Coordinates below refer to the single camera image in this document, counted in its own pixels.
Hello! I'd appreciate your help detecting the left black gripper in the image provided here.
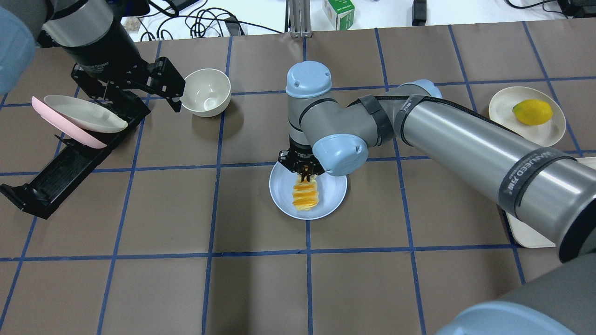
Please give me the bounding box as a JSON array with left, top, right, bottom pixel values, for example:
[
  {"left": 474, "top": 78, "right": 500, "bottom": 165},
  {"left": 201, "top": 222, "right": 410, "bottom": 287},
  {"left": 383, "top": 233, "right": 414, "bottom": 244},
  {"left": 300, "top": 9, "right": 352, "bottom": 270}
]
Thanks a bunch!
[{"left": 70, "top": 51, "right": 185, "bottom": 113}]

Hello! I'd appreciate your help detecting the blue plate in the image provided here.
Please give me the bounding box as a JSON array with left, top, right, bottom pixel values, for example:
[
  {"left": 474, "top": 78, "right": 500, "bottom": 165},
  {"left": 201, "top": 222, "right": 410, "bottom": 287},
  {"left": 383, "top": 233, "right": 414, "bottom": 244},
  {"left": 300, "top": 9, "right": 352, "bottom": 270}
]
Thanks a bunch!
[{"left": 269, "top": 162, "right": 348, "bottom": 220}]

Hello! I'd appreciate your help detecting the cream plate in rack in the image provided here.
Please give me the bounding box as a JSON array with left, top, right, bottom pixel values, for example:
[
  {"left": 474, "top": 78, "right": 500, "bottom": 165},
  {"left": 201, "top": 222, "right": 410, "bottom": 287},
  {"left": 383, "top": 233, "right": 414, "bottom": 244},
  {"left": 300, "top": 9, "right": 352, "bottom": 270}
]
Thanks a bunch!
[{"left": 43, "top": 95, "right": 128, "bottom": 134}]

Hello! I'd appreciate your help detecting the yellow lemon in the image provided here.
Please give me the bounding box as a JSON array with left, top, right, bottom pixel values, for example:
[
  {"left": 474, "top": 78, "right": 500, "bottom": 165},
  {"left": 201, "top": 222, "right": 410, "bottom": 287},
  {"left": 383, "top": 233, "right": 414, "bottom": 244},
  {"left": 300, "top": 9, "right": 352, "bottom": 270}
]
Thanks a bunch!
[{"left": 512, "top": 99, "right": 554, "bottom": 127}]

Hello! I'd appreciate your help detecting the green white box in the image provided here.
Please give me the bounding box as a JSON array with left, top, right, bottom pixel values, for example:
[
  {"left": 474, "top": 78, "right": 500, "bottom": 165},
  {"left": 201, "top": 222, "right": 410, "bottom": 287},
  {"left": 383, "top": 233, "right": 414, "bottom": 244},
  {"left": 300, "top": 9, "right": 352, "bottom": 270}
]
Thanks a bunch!
[{"left": 322, "top": 0, "right": 356, "bottom": 31}]

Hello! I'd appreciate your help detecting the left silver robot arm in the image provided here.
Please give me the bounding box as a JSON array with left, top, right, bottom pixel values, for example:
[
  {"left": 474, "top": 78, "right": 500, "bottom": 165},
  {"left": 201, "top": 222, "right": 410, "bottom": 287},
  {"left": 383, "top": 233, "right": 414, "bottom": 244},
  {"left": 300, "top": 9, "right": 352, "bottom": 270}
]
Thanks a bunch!
[{"left": 0, "top": 0, "right": 185, "bottom": 112}]

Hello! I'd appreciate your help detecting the cream plate with lemon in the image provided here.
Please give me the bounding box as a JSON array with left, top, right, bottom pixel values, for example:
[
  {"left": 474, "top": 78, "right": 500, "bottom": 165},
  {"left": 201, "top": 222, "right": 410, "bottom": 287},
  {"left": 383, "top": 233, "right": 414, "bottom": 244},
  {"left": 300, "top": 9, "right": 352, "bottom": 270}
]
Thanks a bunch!
[{"left": 489, "top": 86, "right": 567, "bottom": 147}]

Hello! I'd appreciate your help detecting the sliced bread loaf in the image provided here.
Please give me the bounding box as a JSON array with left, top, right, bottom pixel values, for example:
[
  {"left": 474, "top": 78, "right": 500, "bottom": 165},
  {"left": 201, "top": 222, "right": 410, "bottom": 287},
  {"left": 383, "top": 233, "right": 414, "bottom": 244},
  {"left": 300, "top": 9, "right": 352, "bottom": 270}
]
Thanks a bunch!
[{"left": 292, "top": 175, "right": 319, "bottom": 211}]

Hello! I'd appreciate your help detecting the pink plate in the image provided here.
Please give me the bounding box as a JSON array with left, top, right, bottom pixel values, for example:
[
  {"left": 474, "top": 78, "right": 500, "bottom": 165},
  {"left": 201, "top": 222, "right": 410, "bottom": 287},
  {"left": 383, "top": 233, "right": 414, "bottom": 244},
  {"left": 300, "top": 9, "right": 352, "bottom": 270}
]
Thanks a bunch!
[{"left": 31, "top": 97, "right": 107, "bottom": 149}]

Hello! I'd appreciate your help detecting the black power adapter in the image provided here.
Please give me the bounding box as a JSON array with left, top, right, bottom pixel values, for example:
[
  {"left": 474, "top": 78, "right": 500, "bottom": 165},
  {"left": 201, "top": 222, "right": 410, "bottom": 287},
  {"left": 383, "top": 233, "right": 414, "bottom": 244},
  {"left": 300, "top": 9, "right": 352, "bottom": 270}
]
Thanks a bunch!
[{"left": 224, "top": 16, "right": 245, "bottom": 36}]

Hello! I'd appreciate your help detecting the white rectangular tray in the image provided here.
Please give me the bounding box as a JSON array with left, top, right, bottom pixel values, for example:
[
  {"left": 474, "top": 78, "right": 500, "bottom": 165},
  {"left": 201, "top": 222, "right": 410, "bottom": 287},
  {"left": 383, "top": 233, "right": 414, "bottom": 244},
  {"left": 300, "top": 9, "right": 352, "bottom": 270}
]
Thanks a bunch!
[{"left": 501, "top": 157, "right": 596, "bottom": 248}]

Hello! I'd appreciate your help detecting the black dish rack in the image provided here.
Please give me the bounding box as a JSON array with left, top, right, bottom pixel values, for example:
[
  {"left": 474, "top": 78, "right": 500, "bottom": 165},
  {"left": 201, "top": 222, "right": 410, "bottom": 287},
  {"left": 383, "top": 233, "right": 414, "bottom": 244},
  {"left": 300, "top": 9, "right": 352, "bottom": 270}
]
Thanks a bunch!
[{"left": 1, "top": 90, "right": 150, "bottom": 219}]

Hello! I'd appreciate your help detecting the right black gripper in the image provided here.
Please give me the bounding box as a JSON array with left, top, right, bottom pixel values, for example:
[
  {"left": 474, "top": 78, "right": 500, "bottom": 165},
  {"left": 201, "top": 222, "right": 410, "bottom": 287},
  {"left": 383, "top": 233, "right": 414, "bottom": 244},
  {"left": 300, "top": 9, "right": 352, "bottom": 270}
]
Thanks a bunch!
[{"left": 278, "top": 148, "right": 325, "bottom": 184}]

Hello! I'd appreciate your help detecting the cream bowl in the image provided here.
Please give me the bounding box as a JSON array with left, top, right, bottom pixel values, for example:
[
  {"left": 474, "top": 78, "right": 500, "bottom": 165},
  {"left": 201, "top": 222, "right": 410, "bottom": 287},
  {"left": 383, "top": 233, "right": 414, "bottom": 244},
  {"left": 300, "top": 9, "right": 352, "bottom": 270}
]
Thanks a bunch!
[{"left": 180, "top": 68, "right": 231, "bottom": 117}]

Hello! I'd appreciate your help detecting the aluminium frame post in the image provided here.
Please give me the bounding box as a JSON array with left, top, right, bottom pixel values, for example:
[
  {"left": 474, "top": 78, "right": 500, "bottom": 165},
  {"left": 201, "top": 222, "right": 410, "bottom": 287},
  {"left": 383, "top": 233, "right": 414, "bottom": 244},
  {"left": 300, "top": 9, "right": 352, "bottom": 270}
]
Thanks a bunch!
[{"left": 285, "top": 0, "right": 312, "bottom": 39}]

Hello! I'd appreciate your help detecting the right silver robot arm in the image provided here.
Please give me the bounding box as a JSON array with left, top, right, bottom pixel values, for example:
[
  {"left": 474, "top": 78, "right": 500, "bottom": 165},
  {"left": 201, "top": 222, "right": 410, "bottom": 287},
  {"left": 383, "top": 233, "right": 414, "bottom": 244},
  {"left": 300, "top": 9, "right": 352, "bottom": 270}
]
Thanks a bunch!
[{"left": 278, "top": 61, "right": 596, "bottom": 335}]

